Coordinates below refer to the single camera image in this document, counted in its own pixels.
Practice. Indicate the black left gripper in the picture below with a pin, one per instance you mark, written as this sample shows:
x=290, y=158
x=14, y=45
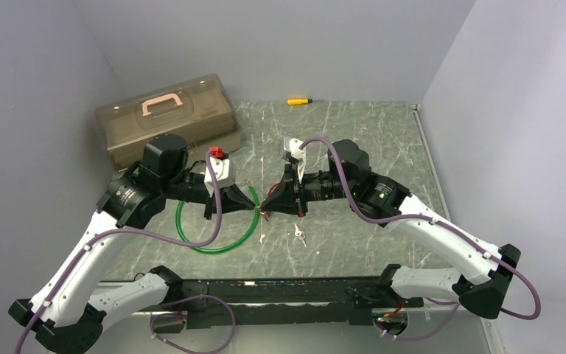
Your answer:
x=232, y=200

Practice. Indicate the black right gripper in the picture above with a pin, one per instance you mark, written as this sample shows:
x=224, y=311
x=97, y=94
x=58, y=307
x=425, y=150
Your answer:
x=290, y=196

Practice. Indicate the red cable padlock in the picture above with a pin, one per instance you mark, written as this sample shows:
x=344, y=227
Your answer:
x=272, y=188

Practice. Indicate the green cable lock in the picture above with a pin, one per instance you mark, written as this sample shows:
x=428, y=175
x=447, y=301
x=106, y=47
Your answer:
x=231, y=246

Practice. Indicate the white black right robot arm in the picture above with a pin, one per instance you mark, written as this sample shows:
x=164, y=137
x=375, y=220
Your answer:
x=479, y=274

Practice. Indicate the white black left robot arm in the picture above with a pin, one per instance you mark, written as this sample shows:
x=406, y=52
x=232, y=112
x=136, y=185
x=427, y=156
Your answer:
x=67, y=315

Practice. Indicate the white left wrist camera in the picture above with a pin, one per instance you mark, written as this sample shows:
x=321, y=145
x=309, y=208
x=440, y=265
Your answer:
x=224, y=168

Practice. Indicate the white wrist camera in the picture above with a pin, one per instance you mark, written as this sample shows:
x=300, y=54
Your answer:
x=224, y=168
x=294, y=153

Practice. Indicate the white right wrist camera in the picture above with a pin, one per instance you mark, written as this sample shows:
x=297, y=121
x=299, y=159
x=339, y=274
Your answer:
x=294, y=153

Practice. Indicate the brown translucent toolbox pink handle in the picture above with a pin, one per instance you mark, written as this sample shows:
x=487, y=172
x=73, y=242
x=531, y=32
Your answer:
x=199, y=110

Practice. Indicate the yellow handled screwdriver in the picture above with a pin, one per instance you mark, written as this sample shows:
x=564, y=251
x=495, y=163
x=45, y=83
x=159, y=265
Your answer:
x=299, y=101

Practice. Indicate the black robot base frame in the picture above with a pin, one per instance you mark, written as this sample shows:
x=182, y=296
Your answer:
x=285, y=301

